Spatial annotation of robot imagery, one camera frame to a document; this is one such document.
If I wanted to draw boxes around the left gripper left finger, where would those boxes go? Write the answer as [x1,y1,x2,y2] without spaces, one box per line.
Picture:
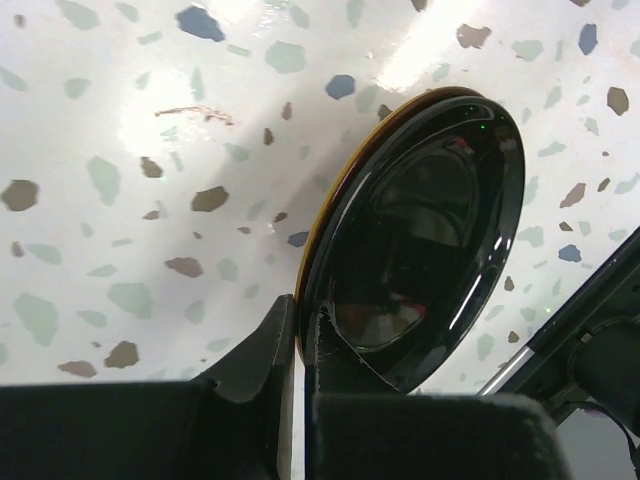
[1,295,295,479]

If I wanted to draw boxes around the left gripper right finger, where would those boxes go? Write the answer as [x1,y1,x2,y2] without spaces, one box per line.
[304,306,571,479]

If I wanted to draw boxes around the black plate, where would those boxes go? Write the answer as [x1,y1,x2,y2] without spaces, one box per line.
[304,96,525,393]

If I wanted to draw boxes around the yellow patterned plate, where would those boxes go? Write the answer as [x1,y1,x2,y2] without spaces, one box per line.
[294,86,483,357]

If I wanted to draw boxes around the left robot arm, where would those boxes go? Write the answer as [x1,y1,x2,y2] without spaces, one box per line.
[1,236,639,479]

